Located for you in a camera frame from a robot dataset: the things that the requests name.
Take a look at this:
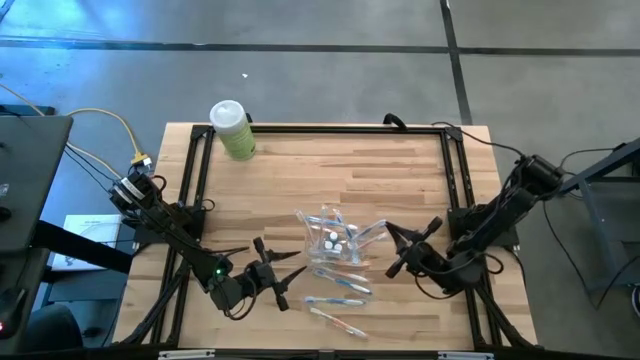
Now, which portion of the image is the green disinfecting wipes canister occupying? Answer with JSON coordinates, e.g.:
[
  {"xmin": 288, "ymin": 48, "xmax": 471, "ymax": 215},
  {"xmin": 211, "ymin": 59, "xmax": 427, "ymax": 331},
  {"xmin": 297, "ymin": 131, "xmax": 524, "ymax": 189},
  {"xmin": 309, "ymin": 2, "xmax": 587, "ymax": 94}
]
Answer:
[{"xmin": 208, "ymin": 99, "xmax": 258, "ymax": 162}]

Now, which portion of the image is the black desk bar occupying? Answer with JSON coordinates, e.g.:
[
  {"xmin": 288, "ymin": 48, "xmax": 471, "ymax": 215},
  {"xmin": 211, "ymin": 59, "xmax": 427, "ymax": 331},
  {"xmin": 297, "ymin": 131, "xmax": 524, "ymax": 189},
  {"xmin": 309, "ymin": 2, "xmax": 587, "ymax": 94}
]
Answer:
[{"xmin": 30, "ymin": 218, "xmax": 135, "ymax": 275}]

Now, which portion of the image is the silver bracket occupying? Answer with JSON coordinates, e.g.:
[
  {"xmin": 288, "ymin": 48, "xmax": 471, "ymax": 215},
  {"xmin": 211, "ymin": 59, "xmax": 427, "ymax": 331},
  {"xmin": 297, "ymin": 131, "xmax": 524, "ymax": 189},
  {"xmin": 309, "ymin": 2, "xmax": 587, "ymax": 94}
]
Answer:
[
  {"xmin": 158, "ymin": 349, "xmax": 216, "ymax": 360},
  {"xmin": 437, "ymin": 351, "xmax": 495, "ymax": 360}
]

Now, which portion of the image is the grey metal stand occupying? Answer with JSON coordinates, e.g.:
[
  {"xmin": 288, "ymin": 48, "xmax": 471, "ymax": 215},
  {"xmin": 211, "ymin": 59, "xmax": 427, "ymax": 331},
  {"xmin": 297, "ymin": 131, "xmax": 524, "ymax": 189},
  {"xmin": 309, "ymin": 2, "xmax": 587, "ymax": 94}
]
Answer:
[{"xmin": 559, "ymin": 137, "xmax": 640, "ymax": 296}]

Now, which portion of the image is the dark grey desk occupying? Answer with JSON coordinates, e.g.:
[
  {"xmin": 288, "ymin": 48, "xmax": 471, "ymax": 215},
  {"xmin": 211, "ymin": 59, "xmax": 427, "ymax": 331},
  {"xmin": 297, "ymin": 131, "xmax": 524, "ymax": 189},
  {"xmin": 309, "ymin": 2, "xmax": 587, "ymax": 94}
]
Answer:
[{"xmin": 0, "ymin": 113, "xmax": 75, "ymax": 254}]

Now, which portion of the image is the black device with indicator light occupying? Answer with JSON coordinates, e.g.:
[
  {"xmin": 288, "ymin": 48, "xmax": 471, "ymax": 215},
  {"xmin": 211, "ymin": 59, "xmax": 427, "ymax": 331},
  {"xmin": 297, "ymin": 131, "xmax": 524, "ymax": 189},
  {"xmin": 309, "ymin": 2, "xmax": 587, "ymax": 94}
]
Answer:
[{"xmin": 0, "ymin": 287, "xmax": 29, "ymax": 336}]

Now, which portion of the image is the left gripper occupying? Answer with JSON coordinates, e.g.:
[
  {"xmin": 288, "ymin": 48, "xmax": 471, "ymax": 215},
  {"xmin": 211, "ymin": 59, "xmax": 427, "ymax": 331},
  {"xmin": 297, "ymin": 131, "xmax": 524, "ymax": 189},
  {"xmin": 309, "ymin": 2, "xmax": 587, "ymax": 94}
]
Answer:
[{"xmin": 242, "ymin": 237, "xmax": 309, "ymax": 312}]

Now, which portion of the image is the black cable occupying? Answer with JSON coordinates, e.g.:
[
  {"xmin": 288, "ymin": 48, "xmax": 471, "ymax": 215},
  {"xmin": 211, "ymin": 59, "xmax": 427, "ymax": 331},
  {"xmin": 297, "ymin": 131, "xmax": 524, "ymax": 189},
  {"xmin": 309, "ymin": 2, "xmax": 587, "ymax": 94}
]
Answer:
[{"xmin": 432, "ymin": 120, "xmax": 525, "ymax": 160}]

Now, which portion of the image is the white booklet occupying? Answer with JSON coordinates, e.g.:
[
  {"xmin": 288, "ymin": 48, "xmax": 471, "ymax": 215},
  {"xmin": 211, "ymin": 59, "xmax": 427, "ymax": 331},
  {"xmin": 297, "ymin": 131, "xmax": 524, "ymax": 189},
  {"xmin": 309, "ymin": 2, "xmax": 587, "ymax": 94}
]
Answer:
[{"xmin": 51, "ymin": 213, "xmax": 124, "ymax": 272}]

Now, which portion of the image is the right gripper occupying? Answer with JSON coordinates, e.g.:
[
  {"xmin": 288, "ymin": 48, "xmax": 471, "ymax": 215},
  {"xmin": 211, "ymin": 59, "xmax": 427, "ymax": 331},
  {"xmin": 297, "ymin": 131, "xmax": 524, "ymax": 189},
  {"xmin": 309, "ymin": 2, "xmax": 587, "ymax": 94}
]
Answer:
[{"xmin": 384, "ymin": 217, "xmax": 445, "ymax": 280}]

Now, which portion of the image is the dark office chair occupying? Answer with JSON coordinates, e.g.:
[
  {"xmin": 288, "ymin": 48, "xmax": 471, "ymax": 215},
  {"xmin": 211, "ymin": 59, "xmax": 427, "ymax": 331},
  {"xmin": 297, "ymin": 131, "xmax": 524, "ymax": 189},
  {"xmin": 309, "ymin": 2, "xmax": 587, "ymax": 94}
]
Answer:
[{"xmin": 22, "ymin": 304, "xmax": 84, "ymax": 351}]

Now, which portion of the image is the clear acrylic organizer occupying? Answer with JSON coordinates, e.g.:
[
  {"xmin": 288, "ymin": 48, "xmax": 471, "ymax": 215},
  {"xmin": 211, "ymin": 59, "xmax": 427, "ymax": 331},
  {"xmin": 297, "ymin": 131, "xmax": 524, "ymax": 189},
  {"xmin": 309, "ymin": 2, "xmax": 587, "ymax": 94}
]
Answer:
[{"xmin": 305, "ymin": 222, "xmax": 362, "ymax": 265}]

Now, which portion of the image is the black aluminium table frame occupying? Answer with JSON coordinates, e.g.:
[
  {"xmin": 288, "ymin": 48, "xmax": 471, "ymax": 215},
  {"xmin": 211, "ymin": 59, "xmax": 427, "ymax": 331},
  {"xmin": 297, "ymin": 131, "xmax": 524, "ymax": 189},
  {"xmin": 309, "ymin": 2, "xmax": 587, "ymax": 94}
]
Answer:
[{"xmin": 112, "ymin": 123, "xmax": 539, "ymax": 351}]

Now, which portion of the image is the yellow cable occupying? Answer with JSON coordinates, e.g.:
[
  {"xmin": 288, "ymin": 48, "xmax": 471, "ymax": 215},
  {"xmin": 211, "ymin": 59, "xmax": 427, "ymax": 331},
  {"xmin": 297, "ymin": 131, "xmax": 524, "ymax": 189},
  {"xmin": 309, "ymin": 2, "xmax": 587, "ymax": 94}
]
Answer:
[{"xmin": 0, "ymin": 82, "xmax": 154, "ymax": 169}]

